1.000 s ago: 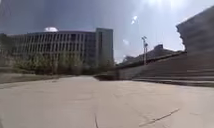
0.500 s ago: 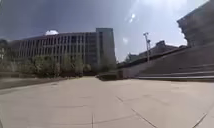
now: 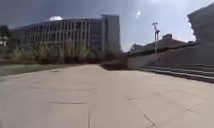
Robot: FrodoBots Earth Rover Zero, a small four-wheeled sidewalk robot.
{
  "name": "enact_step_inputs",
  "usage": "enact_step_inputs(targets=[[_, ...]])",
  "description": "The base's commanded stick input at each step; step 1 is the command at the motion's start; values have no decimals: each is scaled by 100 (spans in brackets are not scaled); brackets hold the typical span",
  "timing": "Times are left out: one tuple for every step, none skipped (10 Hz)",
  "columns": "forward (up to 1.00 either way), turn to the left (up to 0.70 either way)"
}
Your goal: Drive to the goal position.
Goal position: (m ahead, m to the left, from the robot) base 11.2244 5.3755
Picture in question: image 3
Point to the pale concrete slab plaza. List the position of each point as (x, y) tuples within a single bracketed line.
[(95, 96)]

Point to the dark bush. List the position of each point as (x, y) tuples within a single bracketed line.
[(113, 64)]

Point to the long dark wall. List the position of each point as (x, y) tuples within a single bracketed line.
[(181, 56)]

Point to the tall glass-fronted building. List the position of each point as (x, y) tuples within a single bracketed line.
[(95, 33)]

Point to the row of trees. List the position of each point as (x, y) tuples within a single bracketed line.
[(45, 53)]

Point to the concrete steps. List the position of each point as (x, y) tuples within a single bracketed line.
[(195, 75)]

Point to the lamp pole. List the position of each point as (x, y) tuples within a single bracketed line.
[(155, 43)]

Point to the low dark building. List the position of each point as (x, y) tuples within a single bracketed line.
[(165, 43)]

